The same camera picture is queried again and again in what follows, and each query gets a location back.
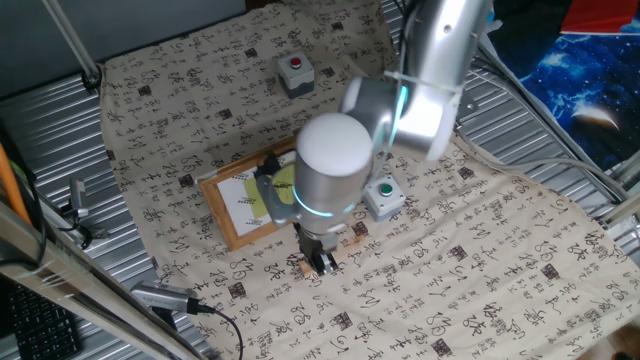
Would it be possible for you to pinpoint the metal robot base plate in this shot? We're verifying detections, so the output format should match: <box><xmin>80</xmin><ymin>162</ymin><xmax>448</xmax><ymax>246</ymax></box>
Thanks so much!
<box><xmin>458</xmin><ymin>88</ymin><xmax>479</xmax><ymax>120</ymax></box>

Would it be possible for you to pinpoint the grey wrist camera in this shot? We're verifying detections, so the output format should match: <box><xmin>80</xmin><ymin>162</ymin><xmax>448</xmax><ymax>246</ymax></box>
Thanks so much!
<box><xmin>253</xmin><ymin>153</ymin><xmax>301</xmax><ymax>227</ymax></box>

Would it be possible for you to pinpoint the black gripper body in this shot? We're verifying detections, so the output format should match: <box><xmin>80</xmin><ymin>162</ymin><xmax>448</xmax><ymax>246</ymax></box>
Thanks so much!
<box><xmin>293</xmin><ymin>224</ymin><xmax>342</xmax><ymax>259</ymax></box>

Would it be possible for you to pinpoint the black camera cable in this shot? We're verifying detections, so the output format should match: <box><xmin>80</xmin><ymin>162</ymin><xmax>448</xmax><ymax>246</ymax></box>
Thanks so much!
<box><xmin>192</xmin><ymin>301</ymin><xmax>245</xmax><ymax>360</ymax></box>

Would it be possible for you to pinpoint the grey box with red button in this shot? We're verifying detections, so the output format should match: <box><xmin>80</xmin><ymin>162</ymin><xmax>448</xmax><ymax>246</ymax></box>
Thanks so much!
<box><xmin>277</xmin><ymin>52</ymin><xmax>316</xmax><ymax>100</ymax></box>

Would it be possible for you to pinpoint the aluminium frame profile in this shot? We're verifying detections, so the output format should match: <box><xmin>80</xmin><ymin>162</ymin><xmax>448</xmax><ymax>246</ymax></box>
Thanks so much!
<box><xmin>597</xmin><ymin>149</ymin><xmax>640</xmax><ymax>251</ymax></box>

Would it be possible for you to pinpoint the grey box with green button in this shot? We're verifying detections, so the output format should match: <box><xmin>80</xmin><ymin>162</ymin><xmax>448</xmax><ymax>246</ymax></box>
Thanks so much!
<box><xmin>367</xmin><ymin>174</ymin><xmax>407</xmax><ymax>223</ymax></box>

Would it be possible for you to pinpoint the wooden picture frame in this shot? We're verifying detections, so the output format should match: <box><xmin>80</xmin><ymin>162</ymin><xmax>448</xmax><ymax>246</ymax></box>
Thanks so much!
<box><xmin>198</xmin><ymin>137</ymin><xmax>301</xmax><ymax>252</ymax></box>

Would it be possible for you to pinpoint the silver ribbed camera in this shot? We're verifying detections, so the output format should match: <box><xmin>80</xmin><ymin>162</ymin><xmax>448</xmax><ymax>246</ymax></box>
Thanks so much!
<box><xmin>129</xmin><ymin>279</ymin><xmax>202</xmax><ymax>316</ymax></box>

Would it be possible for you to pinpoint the beige calligraphy print cloth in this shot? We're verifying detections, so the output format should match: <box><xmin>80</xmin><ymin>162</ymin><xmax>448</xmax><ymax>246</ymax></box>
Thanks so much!
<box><xmin>97</xmin><ymin>0</ymin><xmax>640</xmax><ymax>360</ymax></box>

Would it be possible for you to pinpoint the red sheet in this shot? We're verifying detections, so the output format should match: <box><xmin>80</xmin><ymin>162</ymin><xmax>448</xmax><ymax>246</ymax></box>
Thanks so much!
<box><xmin>559</xmin><ymin>0</ymin><xmax>640</xmax><ymax>37</ymax></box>

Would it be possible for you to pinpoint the blue space print poster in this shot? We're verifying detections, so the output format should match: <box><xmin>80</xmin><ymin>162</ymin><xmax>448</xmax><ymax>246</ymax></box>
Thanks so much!
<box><xmin>487</xmin><ymin>0</ymin><xmax>640</xmax><ymax>172</ymax></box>

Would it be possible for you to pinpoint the orange cable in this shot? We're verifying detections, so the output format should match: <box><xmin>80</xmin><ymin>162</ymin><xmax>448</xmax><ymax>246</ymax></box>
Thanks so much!
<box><xmin>0</xmin><ymin>142</ymin><xmax>32</xmax><ymax>226</ymax></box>

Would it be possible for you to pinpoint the aluminium beam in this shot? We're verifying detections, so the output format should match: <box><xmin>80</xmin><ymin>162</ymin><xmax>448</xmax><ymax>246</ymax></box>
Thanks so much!
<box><xmin>0</xmin><ymin>199</ymin><xmax>204</xmax><ymax>360</ymax></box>

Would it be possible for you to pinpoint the grey metal pole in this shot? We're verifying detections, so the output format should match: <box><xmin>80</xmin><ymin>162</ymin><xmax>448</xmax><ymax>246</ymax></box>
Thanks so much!
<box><xmin>40</xmin><ymin>0</ymin><xmax>105</xmax><ymax>95</ymax></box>

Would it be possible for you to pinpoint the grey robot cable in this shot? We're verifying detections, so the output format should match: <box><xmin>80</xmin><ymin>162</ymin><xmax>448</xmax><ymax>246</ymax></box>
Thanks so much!
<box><xmin>452</xmin><ymin>124</ymin><xmax>632</xmax><ymax>204</ymax></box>

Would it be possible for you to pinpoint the black keyboard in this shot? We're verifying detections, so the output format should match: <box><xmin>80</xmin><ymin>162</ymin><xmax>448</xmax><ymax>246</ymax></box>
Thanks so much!
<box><xmin>5</xmin><ymin>280</ymin><xmax>84</xmax><ymax>360</ymax></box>

